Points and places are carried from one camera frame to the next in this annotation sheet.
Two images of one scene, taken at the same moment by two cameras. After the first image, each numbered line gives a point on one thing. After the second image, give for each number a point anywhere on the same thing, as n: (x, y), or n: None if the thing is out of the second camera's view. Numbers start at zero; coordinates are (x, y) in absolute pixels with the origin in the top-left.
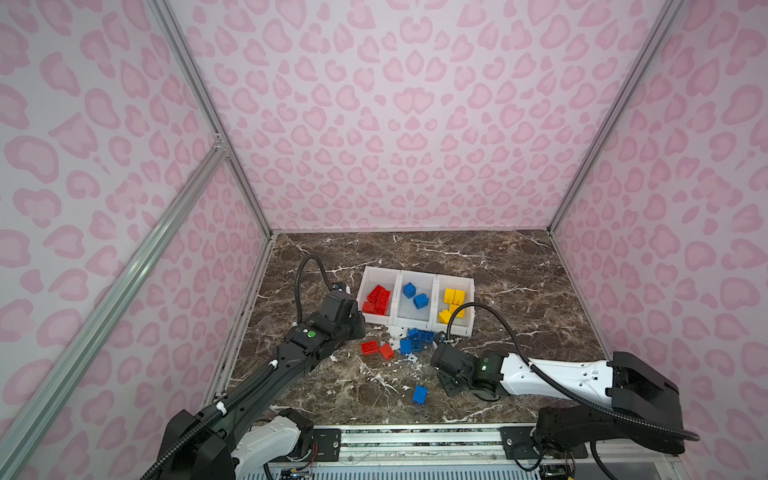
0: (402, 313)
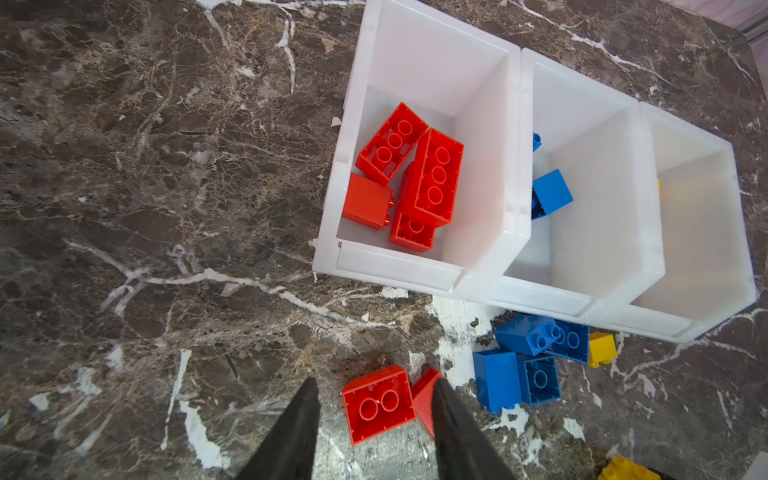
0: (655, 238)
